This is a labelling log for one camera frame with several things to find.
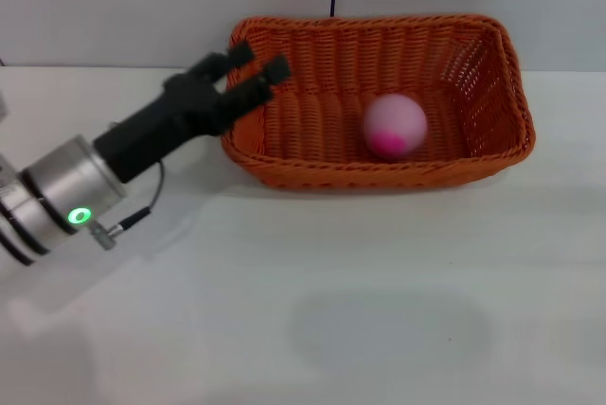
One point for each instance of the orange woven rectangular basket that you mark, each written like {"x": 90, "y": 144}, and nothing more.
{"x": 331, "y": 173}

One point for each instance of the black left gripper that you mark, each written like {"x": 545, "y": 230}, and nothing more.
{"x": 175, "y": 116}

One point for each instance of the pink toy peach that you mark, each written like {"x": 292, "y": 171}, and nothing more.
{"x": 395, "y": 126}

